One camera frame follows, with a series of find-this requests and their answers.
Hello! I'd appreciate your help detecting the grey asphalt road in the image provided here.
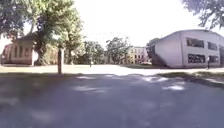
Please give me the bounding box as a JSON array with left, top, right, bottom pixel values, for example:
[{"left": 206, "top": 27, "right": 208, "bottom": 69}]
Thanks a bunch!
[{"left": 0, "top": 72, "right": 224, "bottom": 128}]

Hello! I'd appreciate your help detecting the large dark tree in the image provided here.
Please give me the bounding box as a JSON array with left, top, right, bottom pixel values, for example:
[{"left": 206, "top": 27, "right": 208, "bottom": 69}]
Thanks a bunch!
[{"left": 181, "top": 0, "right": 224, "bottom": 30}]

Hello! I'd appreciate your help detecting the white building with dark windows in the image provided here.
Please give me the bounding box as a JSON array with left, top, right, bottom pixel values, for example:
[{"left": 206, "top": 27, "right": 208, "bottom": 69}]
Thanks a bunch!
[{"left": 149, "top": 29, "right": 224, "bottom": 70}]

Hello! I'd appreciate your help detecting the red brick building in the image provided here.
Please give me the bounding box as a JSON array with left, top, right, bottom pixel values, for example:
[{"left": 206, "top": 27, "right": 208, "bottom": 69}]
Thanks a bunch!
[{"left": 0, "top": 33, "right": 60, "bottom": 66}]

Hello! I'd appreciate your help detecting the pale building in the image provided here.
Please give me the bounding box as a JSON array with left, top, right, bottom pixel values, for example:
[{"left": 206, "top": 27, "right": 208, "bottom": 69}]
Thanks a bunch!
[{"left": 124, "top": 46, "right": 151, "bottom": 66}]

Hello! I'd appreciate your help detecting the dark pole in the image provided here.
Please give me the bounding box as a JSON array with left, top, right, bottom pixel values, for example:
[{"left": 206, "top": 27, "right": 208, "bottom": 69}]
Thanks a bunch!
[{"left": 57, "top": 47, "right": 65, "bottom": 75}]

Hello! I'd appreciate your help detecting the group of distant trees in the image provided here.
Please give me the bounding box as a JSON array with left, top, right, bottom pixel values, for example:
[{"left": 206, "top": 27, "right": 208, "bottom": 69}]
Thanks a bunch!
[{"left": 81, "top": 36, "right": 133, "bottom": 65}]

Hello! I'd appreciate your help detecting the row of large trees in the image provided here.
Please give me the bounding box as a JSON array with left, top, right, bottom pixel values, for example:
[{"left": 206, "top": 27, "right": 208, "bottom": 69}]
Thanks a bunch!
[{"left": 0, "top": 0, "right": 85, "bottom": 67}]

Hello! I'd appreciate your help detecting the person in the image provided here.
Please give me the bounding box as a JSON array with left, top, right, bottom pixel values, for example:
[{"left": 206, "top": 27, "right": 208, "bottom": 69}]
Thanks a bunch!
[{"left": 205, "top": 55, "right": 212, "bottom": 70}]

